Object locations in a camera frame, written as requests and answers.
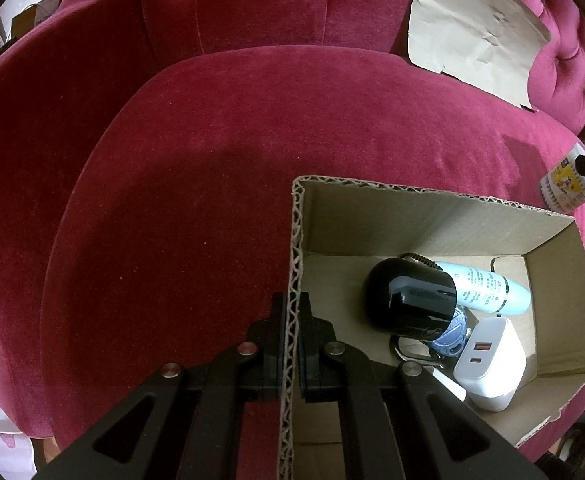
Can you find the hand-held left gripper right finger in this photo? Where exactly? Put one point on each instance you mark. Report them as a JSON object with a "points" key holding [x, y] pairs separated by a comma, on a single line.
{"points": [[317, 340]]}

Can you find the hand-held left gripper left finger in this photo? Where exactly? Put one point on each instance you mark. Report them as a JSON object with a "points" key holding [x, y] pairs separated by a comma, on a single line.
{"points": [[274, 332]]}

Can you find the clear cotton swab jar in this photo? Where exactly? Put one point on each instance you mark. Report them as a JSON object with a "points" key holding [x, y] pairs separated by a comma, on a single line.
{"points": [[567, 187]]}

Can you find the black rounded gadget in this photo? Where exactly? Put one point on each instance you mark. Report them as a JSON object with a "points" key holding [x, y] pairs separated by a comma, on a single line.
{"points": [[407, 300]]}

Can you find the white pronged charger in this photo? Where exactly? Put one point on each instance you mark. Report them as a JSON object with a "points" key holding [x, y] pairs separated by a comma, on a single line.
{"points": [[447, 385]]}

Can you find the cardboard box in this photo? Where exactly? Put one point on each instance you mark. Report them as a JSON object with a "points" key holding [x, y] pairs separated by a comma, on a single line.
{"points": [[422, 220]]}

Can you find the pale blue tube bottle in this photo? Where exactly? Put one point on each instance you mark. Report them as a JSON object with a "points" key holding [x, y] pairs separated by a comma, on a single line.
{"points": [[492, 290]]}

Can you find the small white cube charger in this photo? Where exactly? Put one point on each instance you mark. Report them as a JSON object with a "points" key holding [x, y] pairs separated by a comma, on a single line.
{"points": [[492, 365]]}

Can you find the brown paper sheet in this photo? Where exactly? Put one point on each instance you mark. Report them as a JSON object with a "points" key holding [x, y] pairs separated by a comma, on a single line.
{"points": [[472, 35]]}

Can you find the red velvet tufted sofa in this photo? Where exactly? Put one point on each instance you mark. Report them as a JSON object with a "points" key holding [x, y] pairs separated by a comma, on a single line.
{"points": [[172, 160]]}

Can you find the white printed cloth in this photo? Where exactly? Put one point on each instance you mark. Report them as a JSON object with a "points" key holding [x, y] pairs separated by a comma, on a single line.
{"points": [[0, 440]]}

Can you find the brown cardboard carton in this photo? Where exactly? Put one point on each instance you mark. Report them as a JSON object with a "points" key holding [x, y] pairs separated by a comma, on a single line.
{"points": [[35, 19]]}

